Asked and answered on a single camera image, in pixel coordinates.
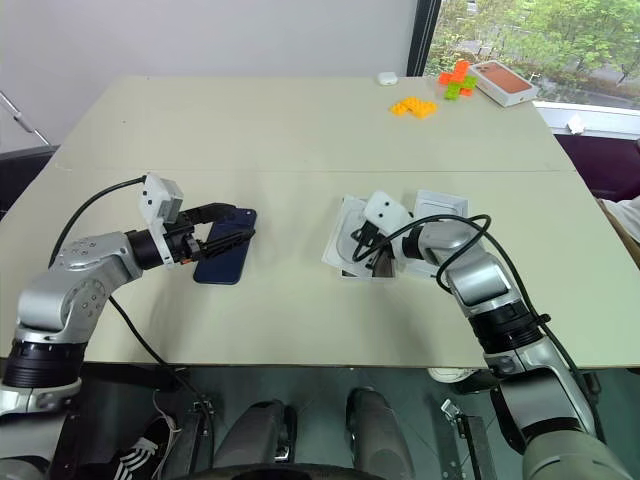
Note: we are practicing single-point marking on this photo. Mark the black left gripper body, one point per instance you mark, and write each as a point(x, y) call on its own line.
point(180, 240)

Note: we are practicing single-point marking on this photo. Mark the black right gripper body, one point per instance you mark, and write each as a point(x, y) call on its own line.
point(384, 262)

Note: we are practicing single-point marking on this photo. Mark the crumpled white paper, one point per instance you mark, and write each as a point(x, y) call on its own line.
point(576, 124)

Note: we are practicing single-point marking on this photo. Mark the white phone box base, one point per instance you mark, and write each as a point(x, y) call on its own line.
point(340, 240)

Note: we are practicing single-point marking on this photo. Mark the dark grey furniture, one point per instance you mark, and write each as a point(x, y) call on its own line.
point(25, 175)

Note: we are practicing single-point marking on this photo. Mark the phone box with orange print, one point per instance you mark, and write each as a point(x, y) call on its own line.
point(505, 82)

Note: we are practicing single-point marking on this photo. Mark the black metal stand bracket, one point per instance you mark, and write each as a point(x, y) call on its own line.
point(470, 440)
point(192, 440)

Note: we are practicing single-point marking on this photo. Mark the white phone box lid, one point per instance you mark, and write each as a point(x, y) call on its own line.
point(442, 202)

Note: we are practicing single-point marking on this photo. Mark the white earbuds case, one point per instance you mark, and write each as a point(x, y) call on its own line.
point(386, 79)

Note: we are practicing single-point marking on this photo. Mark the silver metal rod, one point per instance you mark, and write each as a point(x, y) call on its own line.
point(20, 117)

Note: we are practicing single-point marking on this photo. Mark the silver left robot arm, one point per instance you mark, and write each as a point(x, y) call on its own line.
point(95, 270)

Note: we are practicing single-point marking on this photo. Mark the white window sill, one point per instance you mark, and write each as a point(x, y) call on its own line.
point(595, 117)

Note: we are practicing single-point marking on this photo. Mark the dark blue phone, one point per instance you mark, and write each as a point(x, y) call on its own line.
point(222, 267)

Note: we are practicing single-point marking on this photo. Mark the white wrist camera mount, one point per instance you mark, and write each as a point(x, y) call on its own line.
point(387, 210)
point(152, 192)

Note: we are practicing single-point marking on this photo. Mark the beige cloth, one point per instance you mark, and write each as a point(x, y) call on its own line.
point(622, 230)

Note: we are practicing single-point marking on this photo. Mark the black window frame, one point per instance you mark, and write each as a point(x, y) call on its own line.
point(422, 35)

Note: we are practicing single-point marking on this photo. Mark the white round object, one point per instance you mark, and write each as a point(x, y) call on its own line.
point(450, 374)

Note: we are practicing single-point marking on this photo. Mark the green toy brick block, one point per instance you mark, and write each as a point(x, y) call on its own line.
point(460, 90)

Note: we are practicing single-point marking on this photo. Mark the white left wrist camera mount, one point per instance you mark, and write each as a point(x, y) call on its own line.
point(152, 192)

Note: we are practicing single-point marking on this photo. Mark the orange toy brick block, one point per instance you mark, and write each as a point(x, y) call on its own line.
point(456, 72)

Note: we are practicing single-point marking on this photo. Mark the dark purple sofa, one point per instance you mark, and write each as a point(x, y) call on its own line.
point(600, 160)

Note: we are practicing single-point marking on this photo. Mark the yellow toy brick block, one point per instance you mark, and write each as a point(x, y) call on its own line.
point(412, 107)

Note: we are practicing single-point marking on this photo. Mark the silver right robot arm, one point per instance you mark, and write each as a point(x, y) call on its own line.
point(480, 280)

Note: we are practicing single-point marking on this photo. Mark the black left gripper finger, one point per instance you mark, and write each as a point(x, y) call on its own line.
point(227, 242)
point(212, 210)

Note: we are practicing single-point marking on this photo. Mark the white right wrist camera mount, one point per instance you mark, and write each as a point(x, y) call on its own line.
point(387, 210)

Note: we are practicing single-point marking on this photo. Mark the dark rounded robot leg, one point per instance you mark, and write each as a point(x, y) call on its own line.
point(260, 435)
point(375, 430)

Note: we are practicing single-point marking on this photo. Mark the black shoe with white stripes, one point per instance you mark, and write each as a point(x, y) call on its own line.
point(142, 447)

